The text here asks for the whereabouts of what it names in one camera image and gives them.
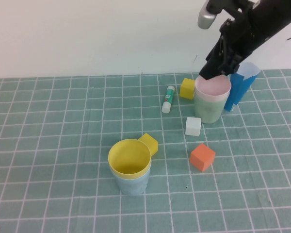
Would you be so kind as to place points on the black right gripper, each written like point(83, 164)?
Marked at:
point(242, 36)

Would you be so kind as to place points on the pink plastic cup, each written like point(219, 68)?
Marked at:
point(212, 89)

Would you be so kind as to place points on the green plastic cup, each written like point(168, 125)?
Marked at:
point(207, 112)

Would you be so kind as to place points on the yellow plastic cup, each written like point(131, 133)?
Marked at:
point(128, 167)

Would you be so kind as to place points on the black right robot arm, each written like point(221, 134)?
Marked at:
point(281, 12)

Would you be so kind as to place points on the rolled blue paper cone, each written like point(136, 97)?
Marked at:
point(235, 94)

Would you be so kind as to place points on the yellow foam cube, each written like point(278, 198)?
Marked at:
point(185, 88)
point(152, 143)

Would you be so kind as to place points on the green white glue stick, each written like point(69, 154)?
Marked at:
point(168, 98)

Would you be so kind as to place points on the white foam cube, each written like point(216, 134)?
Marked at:
point(192, 126)

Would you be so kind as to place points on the green checked tablecloth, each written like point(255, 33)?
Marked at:
point(63, 145)

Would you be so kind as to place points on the orange foam cube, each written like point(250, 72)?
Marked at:
point(201, 157)

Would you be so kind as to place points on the light blue plastic cup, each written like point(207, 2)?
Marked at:
point(131, 187)

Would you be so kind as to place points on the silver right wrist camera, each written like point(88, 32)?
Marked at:
point(206, 19)

